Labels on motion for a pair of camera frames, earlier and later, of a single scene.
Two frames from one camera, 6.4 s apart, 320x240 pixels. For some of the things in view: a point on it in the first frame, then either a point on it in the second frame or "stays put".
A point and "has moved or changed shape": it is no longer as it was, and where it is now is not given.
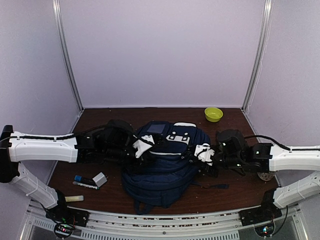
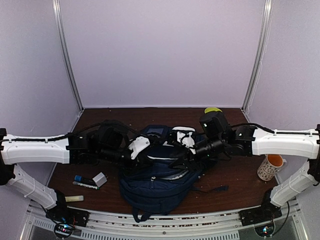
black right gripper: [213, 174] → [185, 160]
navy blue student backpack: [168, 179] has moved or changed shape
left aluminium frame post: [56, 5] stays put
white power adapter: [100, 179] stays put
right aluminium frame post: [267, 21] stays put
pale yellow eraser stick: [74, 198] stays put
